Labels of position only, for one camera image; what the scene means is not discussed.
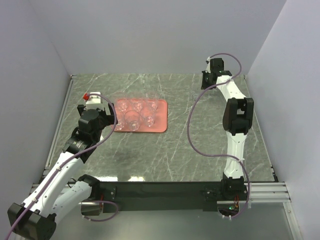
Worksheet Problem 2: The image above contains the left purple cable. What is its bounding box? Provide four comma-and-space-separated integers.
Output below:
6, 94, 120, 240

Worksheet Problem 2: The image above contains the aluminium frame rail front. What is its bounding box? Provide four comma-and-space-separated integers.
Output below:
36, 181, 290, 210

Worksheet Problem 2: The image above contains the clear round glass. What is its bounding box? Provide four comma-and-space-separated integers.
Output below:
145, 91, 159, 111

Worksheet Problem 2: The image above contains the pink plastic tray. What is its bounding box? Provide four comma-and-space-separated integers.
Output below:
116, 99, 168, 133

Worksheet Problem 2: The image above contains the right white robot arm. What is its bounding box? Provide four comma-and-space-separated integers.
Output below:
201, 57, 254, 200

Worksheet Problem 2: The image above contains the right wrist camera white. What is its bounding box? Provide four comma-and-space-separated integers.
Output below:
205, 56, 213, 74

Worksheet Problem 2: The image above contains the aluminium rail left edge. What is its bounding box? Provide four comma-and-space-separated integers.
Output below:
42, 74, 75, 177

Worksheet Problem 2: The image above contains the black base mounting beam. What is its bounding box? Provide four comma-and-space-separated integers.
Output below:
87, 180, 248, 212

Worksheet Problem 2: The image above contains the clear faceted glass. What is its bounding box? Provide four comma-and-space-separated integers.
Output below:
115, 97, 129, 112
129, 91, 144, 112

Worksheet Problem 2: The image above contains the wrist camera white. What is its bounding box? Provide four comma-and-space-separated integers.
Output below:
205, 56, 213, 74
83, 92, 104, 111

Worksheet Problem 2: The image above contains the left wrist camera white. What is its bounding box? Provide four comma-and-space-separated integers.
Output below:
83, 92, 104, 111

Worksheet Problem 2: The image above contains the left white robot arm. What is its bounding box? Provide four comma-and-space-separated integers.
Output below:
7, 99, 117, 240

